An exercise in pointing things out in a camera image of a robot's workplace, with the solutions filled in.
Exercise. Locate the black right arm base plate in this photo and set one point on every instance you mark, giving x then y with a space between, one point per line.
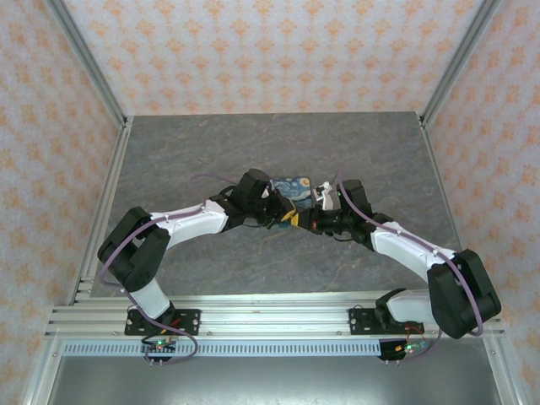
363 320

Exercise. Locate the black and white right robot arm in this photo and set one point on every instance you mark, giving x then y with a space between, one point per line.
455 291

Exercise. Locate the grey metal panel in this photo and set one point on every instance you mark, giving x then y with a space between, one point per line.
274 384

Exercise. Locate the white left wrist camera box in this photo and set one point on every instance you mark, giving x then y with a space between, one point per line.
265 192

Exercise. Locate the aluminium mounting rail beam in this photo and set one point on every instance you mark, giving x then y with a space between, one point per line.
274 318

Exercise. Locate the black controller board with LEDs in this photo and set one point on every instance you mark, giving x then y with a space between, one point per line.
405 350
160 348

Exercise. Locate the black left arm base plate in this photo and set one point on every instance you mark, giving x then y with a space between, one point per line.
187 320

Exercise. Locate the aluminium frame leg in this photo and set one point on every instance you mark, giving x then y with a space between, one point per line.
41 379
502 379

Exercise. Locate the blue starry night tin box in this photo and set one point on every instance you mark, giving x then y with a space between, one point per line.
293 192

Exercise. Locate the aluminium frame corner post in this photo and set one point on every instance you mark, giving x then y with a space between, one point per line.
457 63
90 63

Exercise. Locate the aluminium table side rail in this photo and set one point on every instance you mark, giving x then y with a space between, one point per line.
439 169
118 160

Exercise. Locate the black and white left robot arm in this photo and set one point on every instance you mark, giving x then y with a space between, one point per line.
139 253

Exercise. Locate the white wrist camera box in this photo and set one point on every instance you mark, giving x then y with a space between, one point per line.
327 201
265 192

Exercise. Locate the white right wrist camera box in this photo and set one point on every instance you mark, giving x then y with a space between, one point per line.
327 201

